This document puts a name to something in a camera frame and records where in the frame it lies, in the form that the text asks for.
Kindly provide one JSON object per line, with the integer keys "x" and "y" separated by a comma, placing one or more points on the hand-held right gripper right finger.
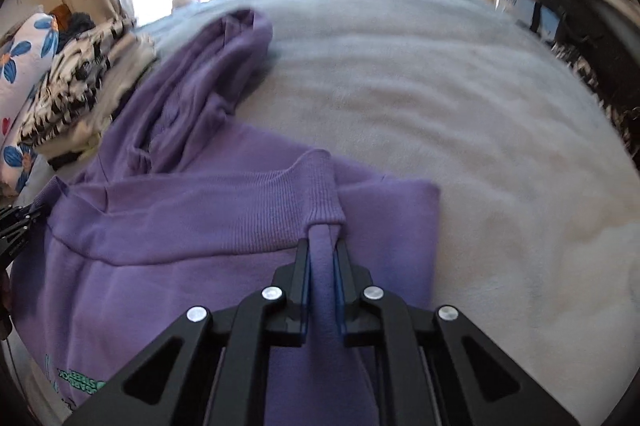
{"x": 339, "y": 291}

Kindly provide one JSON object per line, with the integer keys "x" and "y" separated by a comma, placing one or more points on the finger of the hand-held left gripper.
{"x": 20, "y": 221}

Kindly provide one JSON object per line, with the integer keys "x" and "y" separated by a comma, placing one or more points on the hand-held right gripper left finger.
{"x": 306, "y": 291}

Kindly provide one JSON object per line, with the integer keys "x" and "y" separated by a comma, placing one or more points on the purple zip hoodie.
{"x": 200, "y": 216}

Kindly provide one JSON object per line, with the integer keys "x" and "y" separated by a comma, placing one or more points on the black white printed folded garment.
{"x": 65, "y": 91}

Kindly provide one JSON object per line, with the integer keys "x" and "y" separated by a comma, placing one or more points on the rolled blue floral quilt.
{"x": 30, "y": 56}

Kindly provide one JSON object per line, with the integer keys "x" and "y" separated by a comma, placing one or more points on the black clothing pile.
{"x": 80, "y": 22}

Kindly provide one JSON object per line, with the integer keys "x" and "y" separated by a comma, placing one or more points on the grey bed blanket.
{"x": 450, "y": 106}

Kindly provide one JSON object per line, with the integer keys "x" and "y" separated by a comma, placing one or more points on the small pink plush toy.
{"x": 184, "y": 0}

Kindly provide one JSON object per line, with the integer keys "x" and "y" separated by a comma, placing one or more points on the black white patterned cloth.
{"x": 595, "y": 81}

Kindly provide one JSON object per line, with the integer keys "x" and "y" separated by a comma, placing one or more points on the white cardboard box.
{"x": 517, "y": 6}

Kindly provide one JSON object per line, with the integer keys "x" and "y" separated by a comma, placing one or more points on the black bag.
{"x": 580, "y": 21}

